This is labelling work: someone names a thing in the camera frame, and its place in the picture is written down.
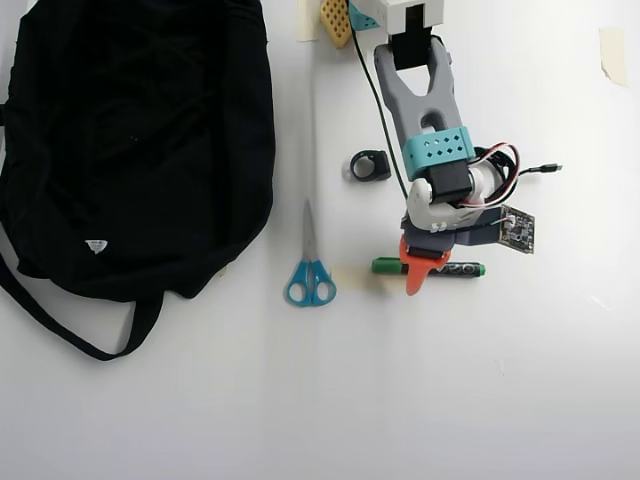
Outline black fabric bag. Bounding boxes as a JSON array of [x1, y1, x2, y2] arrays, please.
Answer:
[[0, 0, 277, 362]]

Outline narrow beige masking tape piece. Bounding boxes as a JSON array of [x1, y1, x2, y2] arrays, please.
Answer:
[[297, 0, 321, 43]]

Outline red white servo wire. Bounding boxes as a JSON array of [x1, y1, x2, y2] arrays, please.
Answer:
[[457, 143, 521, 207]]

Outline blue-handled scissors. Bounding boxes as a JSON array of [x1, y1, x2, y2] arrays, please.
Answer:
[[285, 198, 336, 307]]

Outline yellow perforated block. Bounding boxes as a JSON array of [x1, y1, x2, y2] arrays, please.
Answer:
[[319, 0, 354, 50]]

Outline long beige masking tape strip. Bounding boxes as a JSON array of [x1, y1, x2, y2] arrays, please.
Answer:
[[332, 264, 416, 292]]

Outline green marker with black barrel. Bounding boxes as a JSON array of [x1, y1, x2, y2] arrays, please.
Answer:
[[370, 257, 488, 278]]

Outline torn beige masking tape piece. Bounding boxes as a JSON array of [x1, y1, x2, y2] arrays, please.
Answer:
[[598, 28, 630, 89]]

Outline thin black camera cable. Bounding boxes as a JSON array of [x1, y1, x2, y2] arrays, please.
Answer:
[[348, 2, 409, 199]]

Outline small black ring clamp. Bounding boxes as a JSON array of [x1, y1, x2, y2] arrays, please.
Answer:
[[348, 149, 392, 183]]

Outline camera circuit board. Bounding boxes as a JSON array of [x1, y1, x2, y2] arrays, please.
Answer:
[[497, 202, 538, 257]]

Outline coiled black USB cable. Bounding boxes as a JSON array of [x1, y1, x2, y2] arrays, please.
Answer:
[[474, 146, 564, 201]]

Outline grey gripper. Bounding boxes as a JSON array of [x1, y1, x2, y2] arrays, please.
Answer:
[[398, 214, 472, 297]]

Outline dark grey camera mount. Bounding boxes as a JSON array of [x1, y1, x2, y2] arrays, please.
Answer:
[[454, 207, 506, 246]]

